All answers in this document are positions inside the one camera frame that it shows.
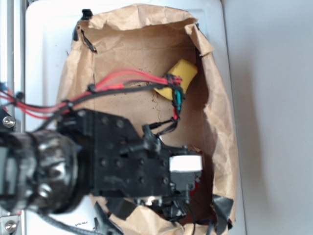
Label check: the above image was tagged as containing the yellow sponge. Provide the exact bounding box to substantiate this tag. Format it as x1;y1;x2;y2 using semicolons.
153;58;198;101

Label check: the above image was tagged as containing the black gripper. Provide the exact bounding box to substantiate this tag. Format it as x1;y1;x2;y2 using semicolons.
57;109;202;222

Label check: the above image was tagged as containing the aluminium frame rail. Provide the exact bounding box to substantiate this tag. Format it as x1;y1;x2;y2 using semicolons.
0;0;27;235

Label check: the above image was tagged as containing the red and black wire bundle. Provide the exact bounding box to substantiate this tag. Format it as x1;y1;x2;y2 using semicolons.
0;69;187;138

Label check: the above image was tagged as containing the brown paper bag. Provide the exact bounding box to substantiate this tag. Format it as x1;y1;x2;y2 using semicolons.
56;9;238;235

